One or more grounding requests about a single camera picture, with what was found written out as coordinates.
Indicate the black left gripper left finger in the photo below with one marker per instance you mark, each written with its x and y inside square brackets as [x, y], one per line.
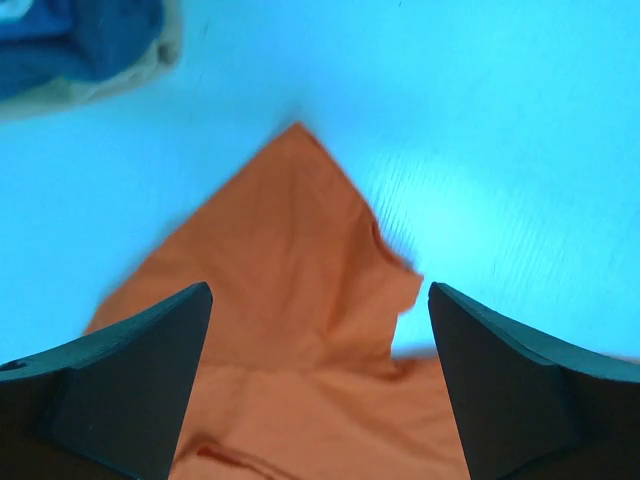
[108, 405]

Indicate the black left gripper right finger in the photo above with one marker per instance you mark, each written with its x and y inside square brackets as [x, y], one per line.
[528, 405]

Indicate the orange t shirt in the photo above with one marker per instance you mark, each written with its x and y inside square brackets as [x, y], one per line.
[296, 378]

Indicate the beige folded shirt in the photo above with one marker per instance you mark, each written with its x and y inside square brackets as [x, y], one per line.
[57, 95]

